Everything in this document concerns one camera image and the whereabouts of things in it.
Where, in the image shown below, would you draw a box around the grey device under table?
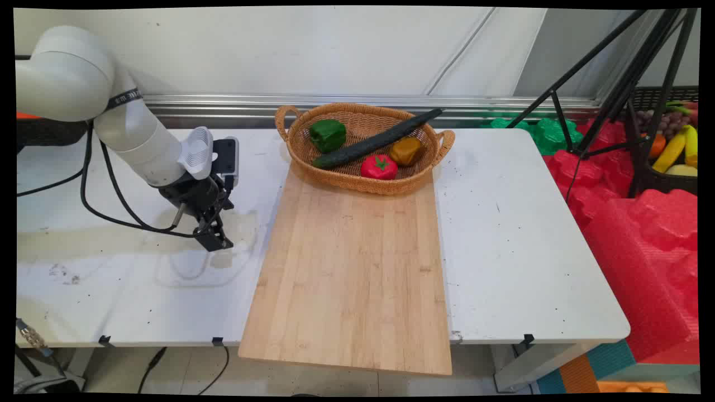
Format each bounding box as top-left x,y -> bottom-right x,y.
14,373 -> 86,395

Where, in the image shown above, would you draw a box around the wooden cutting board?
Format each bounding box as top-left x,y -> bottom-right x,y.
239,162 -> 453,376

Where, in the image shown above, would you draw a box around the black plastic fruit basket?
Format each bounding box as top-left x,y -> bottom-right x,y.
626,85 -> 699,196

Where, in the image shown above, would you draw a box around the red green toy vegetable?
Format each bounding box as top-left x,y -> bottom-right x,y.
665,100 -> 699,117

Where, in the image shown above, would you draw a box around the green toy bell pepper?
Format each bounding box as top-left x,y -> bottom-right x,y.
309,119 -> 347,154

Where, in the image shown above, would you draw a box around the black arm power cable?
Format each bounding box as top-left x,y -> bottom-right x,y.
16,126 -> 94,198

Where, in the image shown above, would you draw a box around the green foam mat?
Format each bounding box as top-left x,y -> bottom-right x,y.
480,116 -> 585,156

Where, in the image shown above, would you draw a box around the wicker basket with handles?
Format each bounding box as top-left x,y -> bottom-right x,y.
275,103 -> 456,196

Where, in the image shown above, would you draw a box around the thin black hanging cable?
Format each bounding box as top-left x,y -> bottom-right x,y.
198,342 -> 230,395
137,347 -> 168,395

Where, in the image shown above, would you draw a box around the white table leg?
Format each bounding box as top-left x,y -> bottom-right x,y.
490,342 -> 594,393

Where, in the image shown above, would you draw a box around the teal and orange mat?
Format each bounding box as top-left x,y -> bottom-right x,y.
535,339 -> 671,395

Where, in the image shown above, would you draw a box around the dark green toy cucumber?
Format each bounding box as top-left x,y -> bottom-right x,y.
312,108 -> 444,170

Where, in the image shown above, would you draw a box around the metal wall rail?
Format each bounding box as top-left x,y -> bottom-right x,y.
140,93 -> 602,121

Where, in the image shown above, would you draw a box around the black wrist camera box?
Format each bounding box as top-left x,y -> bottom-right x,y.
212,137 -> 240,188

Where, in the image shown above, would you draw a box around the yellow toy bell pepper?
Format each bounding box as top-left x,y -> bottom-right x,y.
389,137 -> 423,167

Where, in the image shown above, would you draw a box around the cable with metal connector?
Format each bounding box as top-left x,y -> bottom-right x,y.
16,317 -> 68,377

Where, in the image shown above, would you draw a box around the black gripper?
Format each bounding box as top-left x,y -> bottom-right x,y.
159,174 -> 234,252

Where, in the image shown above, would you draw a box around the small yellow toy banana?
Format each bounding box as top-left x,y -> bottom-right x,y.
684,124 -> 699,168

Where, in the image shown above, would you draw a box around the large yellow toy banana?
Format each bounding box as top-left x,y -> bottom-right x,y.
652,130 -> 687,174

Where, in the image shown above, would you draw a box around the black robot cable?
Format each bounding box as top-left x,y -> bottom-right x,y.
80,120 -> 208,238

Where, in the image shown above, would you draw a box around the red toy tomato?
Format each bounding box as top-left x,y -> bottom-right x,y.
360,154 -> 399,180

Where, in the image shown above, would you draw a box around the red foam mat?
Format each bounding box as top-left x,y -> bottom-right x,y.
543,118 -> 700,365

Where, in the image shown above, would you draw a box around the black tripod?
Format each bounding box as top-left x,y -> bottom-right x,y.
506,8 -> 699,199

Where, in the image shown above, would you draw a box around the purple toy grapes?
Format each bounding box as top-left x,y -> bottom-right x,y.
637,110 -> 692,136

